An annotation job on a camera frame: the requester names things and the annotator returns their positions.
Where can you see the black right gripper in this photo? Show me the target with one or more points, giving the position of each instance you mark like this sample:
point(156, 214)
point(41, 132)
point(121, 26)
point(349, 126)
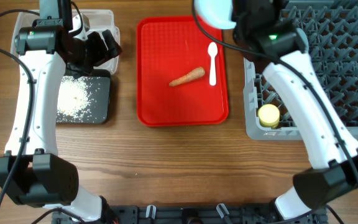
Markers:
point(276, 11)

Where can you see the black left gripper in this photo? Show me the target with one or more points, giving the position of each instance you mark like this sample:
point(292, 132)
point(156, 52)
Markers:
point(100, 53)

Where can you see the large light blue plate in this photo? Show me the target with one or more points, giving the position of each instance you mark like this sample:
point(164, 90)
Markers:
point(216, 13)

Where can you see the white plastic spoon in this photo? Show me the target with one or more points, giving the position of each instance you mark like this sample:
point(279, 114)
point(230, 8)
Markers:
point(212, 52)

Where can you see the white rice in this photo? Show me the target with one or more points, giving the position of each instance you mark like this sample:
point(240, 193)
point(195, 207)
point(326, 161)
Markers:
point(76, 98)

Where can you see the orange carrot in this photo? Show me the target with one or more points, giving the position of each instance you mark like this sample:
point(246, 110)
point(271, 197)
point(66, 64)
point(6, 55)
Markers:
point(195, 74)

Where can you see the yellow plastic cup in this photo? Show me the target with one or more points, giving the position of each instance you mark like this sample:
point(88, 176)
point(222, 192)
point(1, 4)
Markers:
point(269, 116)

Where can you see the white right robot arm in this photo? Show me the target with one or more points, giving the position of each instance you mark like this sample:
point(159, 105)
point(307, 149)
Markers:
point(332, 149)

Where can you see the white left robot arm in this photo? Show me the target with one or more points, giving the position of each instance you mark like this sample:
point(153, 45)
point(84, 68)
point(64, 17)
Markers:
point(31, 171)

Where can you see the black waste tray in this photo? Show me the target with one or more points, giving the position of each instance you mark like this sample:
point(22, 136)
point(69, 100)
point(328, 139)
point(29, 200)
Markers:
point(85, 96)

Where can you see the grey dishwasher rack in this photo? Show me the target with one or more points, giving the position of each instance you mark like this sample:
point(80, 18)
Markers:
point(331, 28)

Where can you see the clear plastic bin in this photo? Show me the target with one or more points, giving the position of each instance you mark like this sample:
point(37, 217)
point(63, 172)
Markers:
point(99, 21)

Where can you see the red plastic tray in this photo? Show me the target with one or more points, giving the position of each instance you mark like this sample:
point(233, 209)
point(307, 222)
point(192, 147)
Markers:
point(169, 48)

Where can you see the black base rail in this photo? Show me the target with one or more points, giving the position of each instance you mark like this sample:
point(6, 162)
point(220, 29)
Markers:
point(247, 214)

